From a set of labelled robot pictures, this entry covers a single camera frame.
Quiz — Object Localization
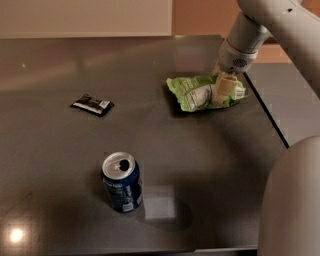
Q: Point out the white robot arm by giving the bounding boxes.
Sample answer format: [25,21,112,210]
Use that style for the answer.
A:
[218,0,320,256]

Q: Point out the blue pepsi can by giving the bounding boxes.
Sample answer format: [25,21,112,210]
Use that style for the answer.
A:
[101,152,143,213]

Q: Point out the green rice chip bag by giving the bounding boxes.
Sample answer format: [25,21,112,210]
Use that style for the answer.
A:
[166,75,247,112]

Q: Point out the grey side table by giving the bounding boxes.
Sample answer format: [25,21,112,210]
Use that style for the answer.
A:
[247,63,320,146]

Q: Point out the black snack bar wrapper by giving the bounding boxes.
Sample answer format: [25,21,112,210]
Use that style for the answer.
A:
[70,94,114,117]

